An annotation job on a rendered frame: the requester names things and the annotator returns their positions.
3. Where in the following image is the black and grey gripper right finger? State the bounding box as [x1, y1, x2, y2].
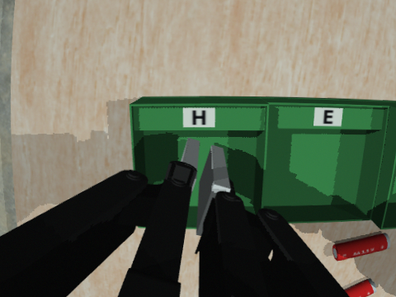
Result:
[195, 144, 350, 297]

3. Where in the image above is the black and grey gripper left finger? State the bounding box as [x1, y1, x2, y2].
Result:
[0, 138, 200, 297]

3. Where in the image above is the green three-compartment bin rack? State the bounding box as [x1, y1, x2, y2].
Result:
[130, 97, 396, 229]

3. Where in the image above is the red aa battery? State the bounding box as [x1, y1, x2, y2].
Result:
[332, 233, 390, 261]
[345, 278, 376, 297]

